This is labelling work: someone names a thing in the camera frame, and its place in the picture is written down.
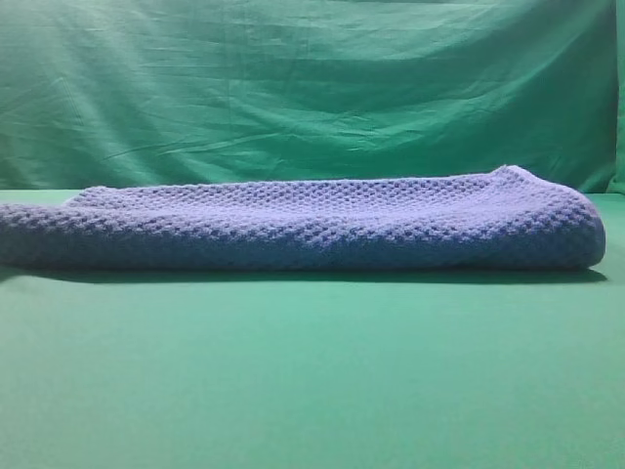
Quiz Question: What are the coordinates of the blue waffle towel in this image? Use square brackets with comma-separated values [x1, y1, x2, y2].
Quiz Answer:
[1, 166, 605, 271]

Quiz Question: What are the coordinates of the green table cloth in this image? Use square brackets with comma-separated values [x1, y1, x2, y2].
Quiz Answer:
[1, 194, 624, 468]

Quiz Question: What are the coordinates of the green backdrop cloth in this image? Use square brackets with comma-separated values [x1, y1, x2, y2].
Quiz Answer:
[1, 1, 624, 192]

